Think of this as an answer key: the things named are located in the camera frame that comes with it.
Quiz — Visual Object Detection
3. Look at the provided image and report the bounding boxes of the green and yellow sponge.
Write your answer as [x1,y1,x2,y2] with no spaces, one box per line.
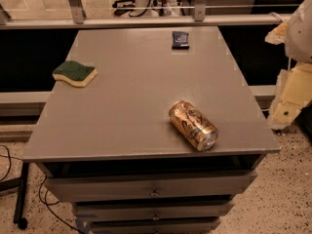
[53,60,98,88]

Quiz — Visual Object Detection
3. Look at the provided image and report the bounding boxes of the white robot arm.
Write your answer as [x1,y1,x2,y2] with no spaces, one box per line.
[265,0,312,130]

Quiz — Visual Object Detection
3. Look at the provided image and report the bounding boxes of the gold crushed soda can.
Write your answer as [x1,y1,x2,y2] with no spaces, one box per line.
[169,100,218,151]

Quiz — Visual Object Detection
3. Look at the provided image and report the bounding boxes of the dark blue snack packet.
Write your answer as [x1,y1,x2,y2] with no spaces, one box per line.
[172,31,189,49]

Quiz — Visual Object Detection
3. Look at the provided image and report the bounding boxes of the top grey drawer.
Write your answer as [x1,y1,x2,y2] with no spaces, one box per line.
[45,171,257,202]

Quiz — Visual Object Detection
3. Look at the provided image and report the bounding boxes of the grey drawer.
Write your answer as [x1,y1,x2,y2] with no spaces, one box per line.
[91,217,220,234]
[45,171,257,202]
[73,200,234,221]

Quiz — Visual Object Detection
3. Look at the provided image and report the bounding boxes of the bottom grey drawer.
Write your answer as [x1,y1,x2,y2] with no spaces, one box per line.
[91,217,220,234]

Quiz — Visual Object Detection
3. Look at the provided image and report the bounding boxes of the black office chair base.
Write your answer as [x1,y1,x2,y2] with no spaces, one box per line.
[112,0,153,18]

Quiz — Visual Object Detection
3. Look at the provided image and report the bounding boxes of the grey drawer cabinet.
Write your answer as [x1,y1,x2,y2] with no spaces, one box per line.
[21,25,282,234]

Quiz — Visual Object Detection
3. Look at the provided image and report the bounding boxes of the middle grey drawer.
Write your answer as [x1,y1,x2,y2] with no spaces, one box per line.
[73,200,234,221]

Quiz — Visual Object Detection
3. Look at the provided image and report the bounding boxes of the black stand leg with caster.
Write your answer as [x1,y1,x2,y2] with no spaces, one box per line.
[0,163,29,230]

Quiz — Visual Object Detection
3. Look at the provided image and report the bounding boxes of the metal railing frame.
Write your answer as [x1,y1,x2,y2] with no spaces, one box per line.
[0,0,291,29]

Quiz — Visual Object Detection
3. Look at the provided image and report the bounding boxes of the black floor cable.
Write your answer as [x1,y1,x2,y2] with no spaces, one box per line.
[0,144,86,234]

